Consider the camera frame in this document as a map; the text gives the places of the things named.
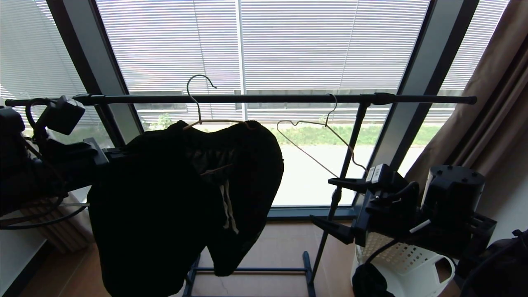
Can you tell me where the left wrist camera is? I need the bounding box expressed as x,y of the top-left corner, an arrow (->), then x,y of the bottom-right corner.
39,96 -> 86,136

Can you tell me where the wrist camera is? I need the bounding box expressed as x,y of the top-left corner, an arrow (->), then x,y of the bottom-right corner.
39,96 -> 86,136
365,164 -> 420,203

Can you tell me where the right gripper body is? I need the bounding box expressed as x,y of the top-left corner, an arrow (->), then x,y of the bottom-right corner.
354,193 -> 418,249

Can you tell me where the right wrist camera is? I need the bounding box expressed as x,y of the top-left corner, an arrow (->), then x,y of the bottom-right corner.
365,164 -> 420,203

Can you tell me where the window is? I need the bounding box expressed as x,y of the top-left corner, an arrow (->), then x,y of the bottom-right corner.
0,0 -> 510,220

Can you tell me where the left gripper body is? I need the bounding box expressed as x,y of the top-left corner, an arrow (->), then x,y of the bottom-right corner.
45,137 -> 110,174

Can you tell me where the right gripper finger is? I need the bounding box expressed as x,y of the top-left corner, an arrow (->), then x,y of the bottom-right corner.
310,215 -> 356,245
328,177 -> 370,194

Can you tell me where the black cable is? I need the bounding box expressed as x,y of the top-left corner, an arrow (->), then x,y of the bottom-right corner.
0,204 -> 88,230
25,98 -> 51,137
363,236 -> 414,267

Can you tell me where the black garment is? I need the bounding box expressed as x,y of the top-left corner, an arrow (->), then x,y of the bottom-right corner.
87,120 -> 284,297
351,263 -> 396,297

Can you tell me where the white laundry basket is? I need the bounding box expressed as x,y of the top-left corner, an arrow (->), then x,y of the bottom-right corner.
351,231 -> 456,297

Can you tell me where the brown curtain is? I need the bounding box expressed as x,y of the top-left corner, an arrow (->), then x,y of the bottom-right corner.
16,186 -> 96,254
406,0 -> 528,216

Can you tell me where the black clothes rack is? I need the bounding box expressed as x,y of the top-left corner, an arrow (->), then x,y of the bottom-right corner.
4,92 -> 478,297

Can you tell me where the pink clothes hanger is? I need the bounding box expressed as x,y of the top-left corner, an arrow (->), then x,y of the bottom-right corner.
276,94 -> 369,179
183,74 -> 259,176

